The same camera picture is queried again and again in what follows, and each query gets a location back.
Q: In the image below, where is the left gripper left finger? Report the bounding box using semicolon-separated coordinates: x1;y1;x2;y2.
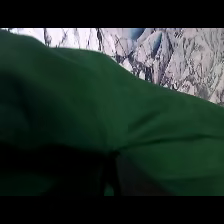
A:
61;151;114;197

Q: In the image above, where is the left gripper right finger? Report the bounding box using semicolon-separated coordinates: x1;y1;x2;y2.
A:
113;152;173;197

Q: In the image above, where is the green garment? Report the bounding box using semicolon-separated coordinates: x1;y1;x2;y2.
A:
0;29;224;197

